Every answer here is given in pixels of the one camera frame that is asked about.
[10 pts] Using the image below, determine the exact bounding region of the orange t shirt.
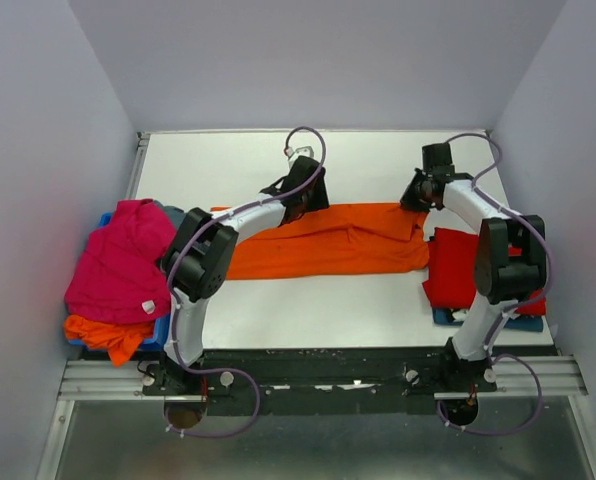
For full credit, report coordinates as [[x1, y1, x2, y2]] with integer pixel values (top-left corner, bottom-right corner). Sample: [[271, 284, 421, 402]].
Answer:
[[227, 203, 429, 281], [63, 315, 154, 367]]

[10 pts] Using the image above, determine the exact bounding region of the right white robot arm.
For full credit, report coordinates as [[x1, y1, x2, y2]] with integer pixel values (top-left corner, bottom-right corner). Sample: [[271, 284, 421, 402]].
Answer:
[[400, 142, 550, 392]]

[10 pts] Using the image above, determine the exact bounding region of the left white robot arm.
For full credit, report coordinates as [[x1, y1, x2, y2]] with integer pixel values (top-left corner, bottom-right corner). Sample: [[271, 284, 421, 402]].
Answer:
[[161, 155, 329, 395]]

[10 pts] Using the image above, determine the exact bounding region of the folded red t shirt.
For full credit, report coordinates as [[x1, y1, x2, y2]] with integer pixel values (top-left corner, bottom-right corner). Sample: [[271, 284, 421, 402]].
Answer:
[[421, 227, 548, 317]]

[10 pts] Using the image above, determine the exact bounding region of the folded blue t shirt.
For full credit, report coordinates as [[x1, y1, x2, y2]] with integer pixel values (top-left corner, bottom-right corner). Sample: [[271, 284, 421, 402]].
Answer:
[[432, 308, 544, 333]]

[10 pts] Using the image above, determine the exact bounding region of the grey blue t shirt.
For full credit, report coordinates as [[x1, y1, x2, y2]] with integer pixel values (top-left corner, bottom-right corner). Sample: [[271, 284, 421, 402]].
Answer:
[[153, 200, 186, 229]]

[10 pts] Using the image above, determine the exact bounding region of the magenta t shirt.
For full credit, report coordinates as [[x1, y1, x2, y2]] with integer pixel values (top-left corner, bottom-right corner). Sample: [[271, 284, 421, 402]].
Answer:
[[65, 199, 176, 325]]

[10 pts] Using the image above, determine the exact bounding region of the blue plastic bin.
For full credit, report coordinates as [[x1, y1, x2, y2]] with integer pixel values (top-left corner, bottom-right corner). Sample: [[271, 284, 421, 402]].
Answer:
[[67, 212, 170, 352]]

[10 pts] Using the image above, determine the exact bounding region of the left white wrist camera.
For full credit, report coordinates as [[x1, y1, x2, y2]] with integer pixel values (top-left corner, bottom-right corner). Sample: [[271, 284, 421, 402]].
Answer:
[[284, 146, 314, 160]]

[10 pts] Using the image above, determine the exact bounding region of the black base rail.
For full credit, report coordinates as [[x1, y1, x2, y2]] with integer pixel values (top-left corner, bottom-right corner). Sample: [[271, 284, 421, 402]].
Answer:
[[142, 347, 497, 416]]

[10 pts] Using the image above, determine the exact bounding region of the aluminium frame rail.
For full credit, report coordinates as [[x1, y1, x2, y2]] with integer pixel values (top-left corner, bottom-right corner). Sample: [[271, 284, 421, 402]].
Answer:
[[59, 347, 587, 400]]

